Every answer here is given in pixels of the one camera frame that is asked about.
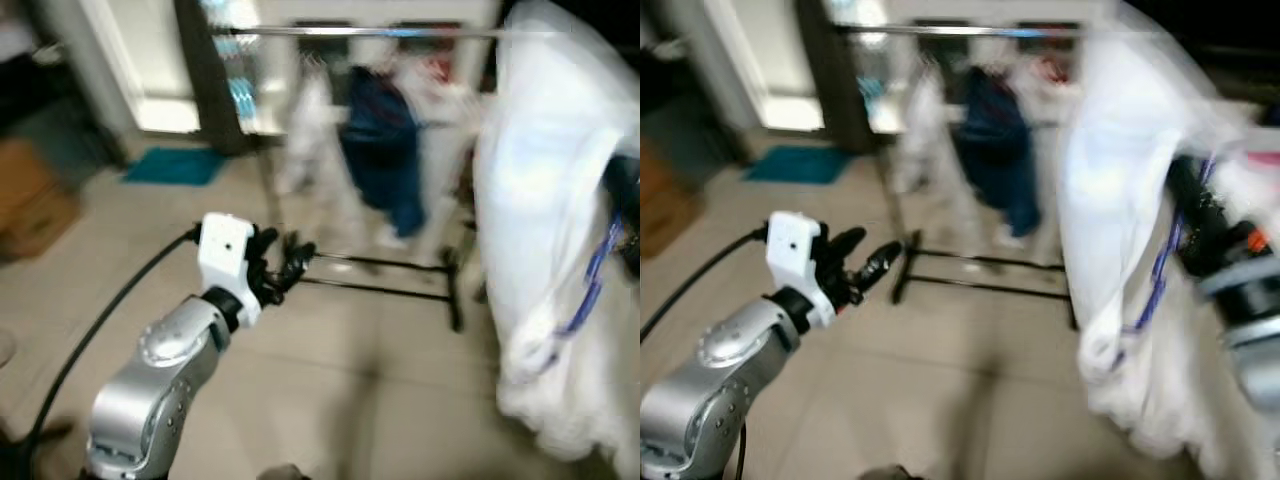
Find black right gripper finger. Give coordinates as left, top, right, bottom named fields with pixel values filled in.
left=1164, top=154, right=1217, bottom=227

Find purple clothes hanger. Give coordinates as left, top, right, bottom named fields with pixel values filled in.
left=555, top=215, right=626, bottom=336
left=1120, top=155, right=1216, bottom=336

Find white T-shirt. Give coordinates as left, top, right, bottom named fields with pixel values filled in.
left=1058, top=0, right=1280, bottom=471
left=473, top=0, right=641, bottom=466

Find large cardboard box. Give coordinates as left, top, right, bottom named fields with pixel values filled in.
left=640, top=140, right=693, bottom=261
left=0, top=140, right=81, bottom=261

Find teal floor mat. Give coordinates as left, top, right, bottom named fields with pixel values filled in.
left=122, top=148, right=229, bottom=187
left=745, top=145, right=851, bottom=186

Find white hanging jacket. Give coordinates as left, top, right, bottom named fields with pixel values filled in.
left=280, top=60, right=343, bottom=197
left=890, top=60, right=953, bottom=197

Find blue denim jeans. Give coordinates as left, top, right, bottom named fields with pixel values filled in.
left=950, top=65, right=1041, bottom=237
left=340, top=65, right=426, bottom=237

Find white polo shirt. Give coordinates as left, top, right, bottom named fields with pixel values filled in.
left=1020, top=55, right=1083, bottom=251
left=400, top=55, right=483, bottom=251

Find grey curtain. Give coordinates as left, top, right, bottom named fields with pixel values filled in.
left=795, top=0, right=877, bottom=157
left=175, top=0, right=253, bottom=157

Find metal clothes rack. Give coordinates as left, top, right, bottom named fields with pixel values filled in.
left=215, top=22, right=566, bottom=333
left=835, top=22, right=1171, bottom=333

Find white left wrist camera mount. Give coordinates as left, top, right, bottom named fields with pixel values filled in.
left=765, top=210, right=833, bottom=329
left=197, top=213, right=263, bottom=329

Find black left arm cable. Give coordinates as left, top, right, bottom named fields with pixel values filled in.
left=640, top=228, right=771, bottom=343
left=23, top=230, right=203, bottom=473

